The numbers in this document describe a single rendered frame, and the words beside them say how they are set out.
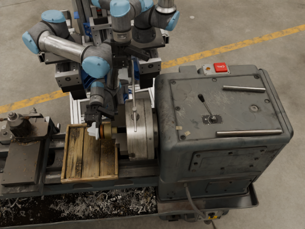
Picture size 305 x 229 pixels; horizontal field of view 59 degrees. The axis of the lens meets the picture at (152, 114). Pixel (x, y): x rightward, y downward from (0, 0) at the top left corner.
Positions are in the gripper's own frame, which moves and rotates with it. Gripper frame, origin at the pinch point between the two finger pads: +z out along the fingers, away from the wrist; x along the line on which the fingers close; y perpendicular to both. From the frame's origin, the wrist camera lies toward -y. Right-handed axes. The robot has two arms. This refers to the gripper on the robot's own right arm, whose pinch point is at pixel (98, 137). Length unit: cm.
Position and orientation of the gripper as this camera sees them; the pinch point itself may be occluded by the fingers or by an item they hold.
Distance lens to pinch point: 140.7
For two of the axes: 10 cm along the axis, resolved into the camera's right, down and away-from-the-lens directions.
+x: 0.0, -5.7, -8.2
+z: 0.7, 8.2, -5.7
